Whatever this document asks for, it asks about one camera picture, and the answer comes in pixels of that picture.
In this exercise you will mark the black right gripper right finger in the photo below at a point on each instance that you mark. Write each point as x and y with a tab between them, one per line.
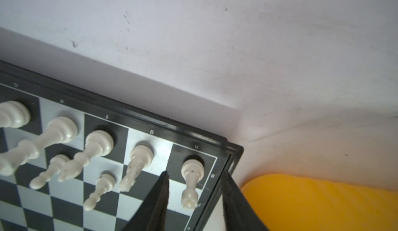
237	212

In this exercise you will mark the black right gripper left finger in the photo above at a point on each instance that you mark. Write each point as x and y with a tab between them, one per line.
151	215

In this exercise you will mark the yellow tray with white pieces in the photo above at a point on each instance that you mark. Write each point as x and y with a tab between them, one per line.
290	203

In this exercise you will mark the white rook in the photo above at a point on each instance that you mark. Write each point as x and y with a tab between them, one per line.
192	172

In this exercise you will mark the white pawn on board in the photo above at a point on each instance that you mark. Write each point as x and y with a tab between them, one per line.
54	168
105	183

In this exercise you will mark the white queen on board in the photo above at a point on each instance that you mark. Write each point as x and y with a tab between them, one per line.
14	114

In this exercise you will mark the white knight in tray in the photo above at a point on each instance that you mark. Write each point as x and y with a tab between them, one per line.
140	157

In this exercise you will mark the white bishop beside king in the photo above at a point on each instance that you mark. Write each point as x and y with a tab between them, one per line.
98	143

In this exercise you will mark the black and silver chessboard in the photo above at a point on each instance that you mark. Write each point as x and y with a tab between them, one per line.
58	206

